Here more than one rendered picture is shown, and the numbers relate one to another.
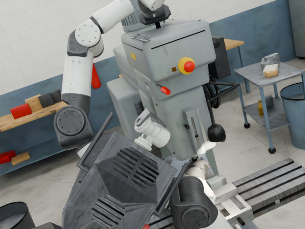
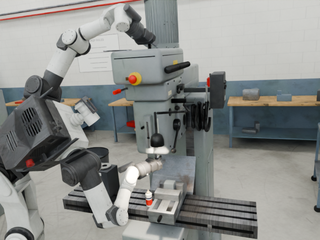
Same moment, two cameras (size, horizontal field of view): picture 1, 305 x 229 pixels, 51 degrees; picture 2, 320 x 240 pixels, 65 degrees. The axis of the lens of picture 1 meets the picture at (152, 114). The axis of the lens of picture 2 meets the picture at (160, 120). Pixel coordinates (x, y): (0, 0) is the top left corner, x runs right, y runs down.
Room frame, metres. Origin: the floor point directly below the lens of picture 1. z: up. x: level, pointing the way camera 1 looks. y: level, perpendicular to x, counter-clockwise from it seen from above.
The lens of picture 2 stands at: (0.14, -0.83, 1.87)
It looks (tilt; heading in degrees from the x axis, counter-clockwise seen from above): 15 degrees down; 29
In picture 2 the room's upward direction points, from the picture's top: 4 degrees counter-clockwise
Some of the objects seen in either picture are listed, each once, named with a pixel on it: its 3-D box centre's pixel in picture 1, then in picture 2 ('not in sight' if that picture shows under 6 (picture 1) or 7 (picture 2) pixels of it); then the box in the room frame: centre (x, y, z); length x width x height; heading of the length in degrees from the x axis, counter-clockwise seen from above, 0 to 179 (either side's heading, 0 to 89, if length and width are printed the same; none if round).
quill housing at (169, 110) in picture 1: (183, 118); (155, 124); (1.36, -0.13, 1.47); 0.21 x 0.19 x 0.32; 100
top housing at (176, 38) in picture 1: (162, 46); (152, 64); (1.37, -0.13, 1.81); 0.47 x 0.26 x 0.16; 10
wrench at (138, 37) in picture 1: (140, 37); (117, 50); (1.19, -0.04, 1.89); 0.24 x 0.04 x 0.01; 8
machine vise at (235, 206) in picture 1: (220, 197); (169, 197); (1.34, -0.20, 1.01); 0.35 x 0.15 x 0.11; 10
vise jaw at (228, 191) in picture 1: (221, 194); (167, 194); (1.31, -0.20, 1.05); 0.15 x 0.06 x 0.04; 100
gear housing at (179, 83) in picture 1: (169, 74); (155, 87); (1.40, -0.12, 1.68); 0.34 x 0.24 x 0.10; 10
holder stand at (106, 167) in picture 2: not in sight; (100, 177); (1.32, 0.32, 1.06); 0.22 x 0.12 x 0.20; 93
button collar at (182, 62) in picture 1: (186, 65); (135, 78); (1.13, -0.17, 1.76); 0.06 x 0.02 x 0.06; 100
